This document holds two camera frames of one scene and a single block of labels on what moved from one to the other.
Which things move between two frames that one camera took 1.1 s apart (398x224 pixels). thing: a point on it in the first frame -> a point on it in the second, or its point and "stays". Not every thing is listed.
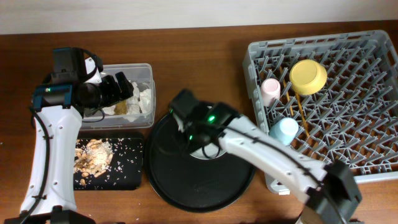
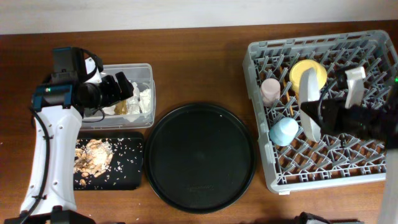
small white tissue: x=145 y=100 stays
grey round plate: x=199 y=154 -> x=309 y=91
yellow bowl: x=307 y=76 stays
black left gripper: x=126 y=87 stays
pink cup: x=270 y=91 stays
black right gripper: x=189 y=138 -> x=332 y=110
